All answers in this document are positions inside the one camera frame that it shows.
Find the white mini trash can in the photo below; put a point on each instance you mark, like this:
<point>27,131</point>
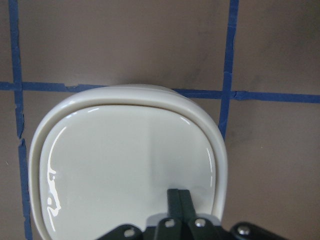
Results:
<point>107,156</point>

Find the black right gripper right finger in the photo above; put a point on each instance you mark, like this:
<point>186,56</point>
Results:
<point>195,227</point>

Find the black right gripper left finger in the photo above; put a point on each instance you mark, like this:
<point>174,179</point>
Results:
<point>168,228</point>

